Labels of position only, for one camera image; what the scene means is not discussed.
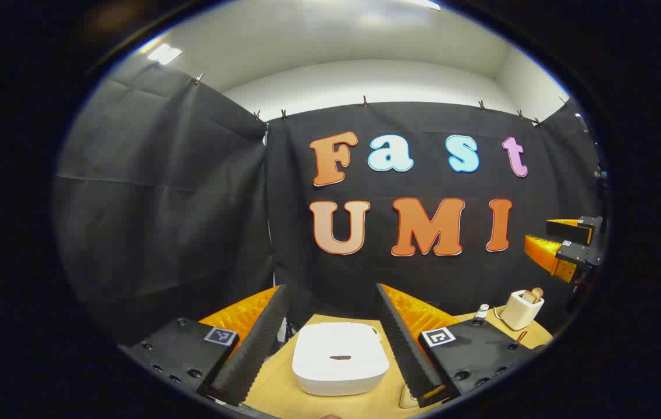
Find white rice cooker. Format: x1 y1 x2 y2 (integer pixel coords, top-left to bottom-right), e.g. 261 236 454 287
292 322 390 397

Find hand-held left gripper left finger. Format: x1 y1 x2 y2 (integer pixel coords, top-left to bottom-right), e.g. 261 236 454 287
118 284 290 407

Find black backdrop cloth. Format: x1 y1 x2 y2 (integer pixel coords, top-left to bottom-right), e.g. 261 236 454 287
51 58 605 350

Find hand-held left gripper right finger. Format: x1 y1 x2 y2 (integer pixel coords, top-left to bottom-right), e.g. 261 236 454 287
374 282 541 408

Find white toaster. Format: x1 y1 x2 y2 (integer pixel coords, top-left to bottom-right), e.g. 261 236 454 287
499 289 545 331

